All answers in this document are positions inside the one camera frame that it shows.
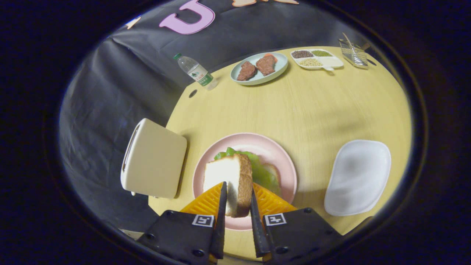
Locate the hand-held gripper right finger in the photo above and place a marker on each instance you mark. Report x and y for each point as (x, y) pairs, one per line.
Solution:
(257, 235)

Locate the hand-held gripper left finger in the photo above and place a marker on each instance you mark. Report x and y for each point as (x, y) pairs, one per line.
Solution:
(220, 228)

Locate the plain bread slice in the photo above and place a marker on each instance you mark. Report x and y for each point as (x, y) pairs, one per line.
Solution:
(224, 173)

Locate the green lettuce leaf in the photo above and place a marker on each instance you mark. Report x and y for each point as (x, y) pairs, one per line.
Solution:
(263, 173)

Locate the bread slice under ham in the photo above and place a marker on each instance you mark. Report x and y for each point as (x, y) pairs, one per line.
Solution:
(274, 170)

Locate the pink round plate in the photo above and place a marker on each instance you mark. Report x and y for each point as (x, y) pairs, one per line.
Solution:
(265, 147)

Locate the white toaster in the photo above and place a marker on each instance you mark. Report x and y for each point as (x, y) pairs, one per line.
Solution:
(158, 162)

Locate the white squarish plate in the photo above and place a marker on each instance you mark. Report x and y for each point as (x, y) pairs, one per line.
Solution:
(357, 176)

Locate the light green oval plate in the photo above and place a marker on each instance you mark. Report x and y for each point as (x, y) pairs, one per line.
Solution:
(257, 81)

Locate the clear plastic water bottle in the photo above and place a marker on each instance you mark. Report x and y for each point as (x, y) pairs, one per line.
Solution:
(197, 71)

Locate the brown meat piece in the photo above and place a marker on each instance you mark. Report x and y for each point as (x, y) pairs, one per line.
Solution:
(265, 65)
(246, 71)

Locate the black backdrop cloth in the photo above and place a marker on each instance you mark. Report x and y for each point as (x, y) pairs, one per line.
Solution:
(110, 92)

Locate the orange carrot slice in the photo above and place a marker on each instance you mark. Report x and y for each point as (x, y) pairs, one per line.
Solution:
(274, 57)

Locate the pale yellow beans pile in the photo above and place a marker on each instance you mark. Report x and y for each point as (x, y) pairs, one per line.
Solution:
(311, 62)

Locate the dark brown beans pile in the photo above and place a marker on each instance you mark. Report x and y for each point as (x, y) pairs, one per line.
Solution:
(302, 54)

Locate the white divided dish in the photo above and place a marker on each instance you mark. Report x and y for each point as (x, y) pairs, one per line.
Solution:
(333, 62)

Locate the green beans pile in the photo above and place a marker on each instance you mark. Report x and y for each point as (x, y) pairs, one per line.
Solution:
(322, 53)

